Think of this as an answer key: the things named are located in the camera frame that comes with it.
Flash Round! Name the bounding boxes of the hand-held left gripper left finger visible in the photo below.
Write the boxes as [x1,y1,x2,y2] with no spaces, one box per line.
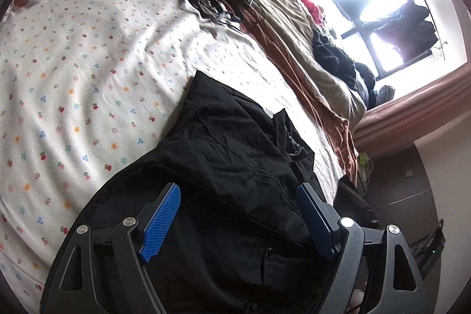
[39,182,182,314]

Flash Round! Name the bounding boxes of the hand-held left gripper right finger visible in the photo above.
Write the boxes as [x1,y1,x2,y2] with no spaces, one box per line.
[296,182,429,314]

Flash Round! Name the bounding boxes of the black shirt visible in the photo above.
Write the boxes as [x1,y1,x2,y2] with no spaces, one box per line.
[79,70,341,314]

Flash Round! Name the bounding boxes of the red clothes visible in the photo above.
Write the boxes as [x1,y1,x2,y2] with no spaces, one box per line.
[299,0,328,28]

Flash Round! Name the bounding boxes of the dark wooden cabinet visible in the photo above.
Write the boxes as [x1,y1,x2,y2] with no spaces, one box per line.
[362,141,447,281]

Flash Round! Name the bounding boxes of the black electronic device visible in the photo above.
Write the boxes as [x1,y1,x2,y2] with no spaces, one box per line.
[408,218,447,281]

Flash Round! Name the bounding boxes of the grey cushion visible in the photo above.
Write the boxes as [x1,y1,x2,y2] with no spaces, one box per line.
[375,84,396,105]

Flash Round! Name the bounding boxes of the black clothing pile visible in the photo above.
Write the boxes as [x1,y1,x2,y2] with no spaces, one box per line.
[311,29,378,105]

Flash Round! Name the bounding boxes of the floral bed sheet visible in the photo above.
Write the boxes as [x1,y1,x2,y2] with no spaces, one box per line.
[0,0,346,303]

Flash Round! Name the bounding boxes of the beige duvet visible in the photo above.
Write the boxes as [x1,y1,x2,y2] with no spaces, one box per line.
[215,0,369,138]

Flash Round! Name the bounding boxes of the dark hanging garment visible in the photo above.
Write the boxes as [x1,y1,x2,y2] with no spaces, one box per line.
[329,0,440,64]

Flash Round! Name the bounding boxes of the white charging cable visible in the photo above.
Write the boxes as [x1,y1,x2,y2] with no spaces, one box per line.
[359,150,374,190]

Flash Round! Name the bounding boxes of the black cable tangle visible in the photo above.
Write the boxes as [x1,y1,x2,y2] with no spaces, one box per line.
[197,0,267,33]

